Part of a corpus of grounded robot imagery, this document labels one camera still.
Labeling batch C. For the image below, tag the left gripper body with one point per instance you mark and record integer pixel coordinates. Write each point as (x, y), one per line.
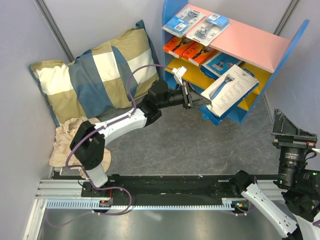
(182, 97)

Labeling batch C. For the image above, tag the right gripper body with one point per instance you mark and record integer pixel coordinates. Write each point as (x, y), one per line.
(292, 158)

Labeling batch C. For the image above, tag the small orange razor box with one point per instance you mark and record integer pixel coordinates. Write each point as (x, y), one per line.
(198, 54)

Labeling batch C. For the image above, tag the white blue razor box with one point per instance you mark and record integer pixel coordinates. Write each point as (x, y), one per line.
(227, 92)

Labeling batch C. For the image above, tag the orange Gillette Fusion5 box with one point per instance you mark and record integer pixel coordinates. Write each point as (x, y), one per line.
(178, 45)

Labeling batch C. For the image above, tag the clear blister razor pack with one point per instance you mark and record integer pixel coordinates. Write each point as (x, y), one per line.
(209, 29)
(182, 22)

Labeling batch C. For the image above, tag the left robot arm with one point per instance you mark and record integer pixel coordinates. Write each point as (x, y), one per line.
(90, 140)

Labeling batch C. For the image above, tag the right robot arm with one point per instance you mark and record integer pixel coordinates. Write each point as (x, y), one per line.
(301, 186)

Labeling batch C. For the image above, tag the blue shelf with coloured boards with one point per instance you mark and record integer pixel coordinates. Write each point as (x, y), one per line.
(259, 52)

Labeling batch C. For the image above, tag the checked beige blue pillow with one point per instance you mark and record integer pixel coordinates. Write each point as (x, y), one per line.
(104, 77)

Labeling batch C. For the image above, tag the beige crumpled cloth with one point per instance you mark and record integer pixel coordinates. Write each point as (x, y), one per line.
(61, 147)

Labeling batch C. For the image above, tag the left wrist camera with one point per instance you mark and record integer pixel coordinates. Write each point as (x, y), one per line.
(178, 73)

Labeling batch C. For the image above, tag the slotted cable duct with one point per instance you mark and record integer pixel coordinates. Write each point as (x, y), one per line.
(90, 204)

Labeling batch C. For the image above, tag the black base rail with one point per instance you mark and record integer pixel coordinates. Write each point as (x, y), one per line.
(170, 189)

